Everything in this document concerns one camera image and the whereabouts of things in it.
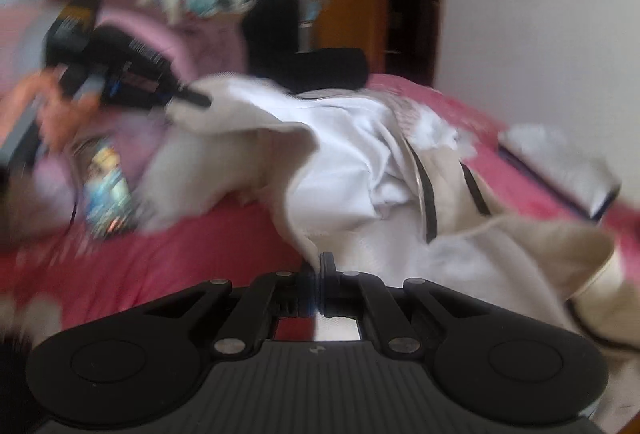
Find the pink floral blanket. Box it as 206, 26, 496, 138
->
0, 74, 640, 332

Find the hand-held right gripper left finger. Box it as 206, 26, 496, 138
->
145, 264, 317, 360

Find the white folded shirt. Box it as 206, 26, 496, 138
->
500, 124, 623, 215

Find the beige zip jacket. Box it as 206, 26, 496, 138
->
145, 74, 640, 350

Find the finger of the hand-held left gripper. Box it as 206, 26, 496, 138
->
167, 84, 212, 110

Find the black garment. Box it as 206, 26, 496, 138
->
242, 0, 369, 93

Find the person's left hand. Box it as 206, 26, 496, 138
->
0, 73, 102, 151

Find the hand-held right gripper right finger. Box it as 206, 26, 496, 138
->
320, 252, 483, 360

